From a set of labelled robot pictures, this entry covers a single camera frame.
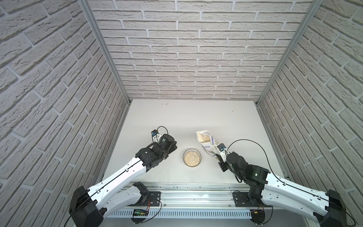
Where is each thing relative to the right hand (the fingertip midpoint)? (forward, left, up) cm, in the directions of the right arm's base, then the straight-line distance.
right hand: (217, 154), depth 78 cm
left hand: (+9, +25, +4) cm, 27 cm away
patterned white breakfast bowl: (+2, +14, -6) cm, 15 cm away
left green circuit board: (-23, +43, -13) cm, 51 cm away
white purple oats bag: (+1, +6, +13) cm, 14 cm away
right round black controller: (-29, -17, -12) cm, 36 cm away
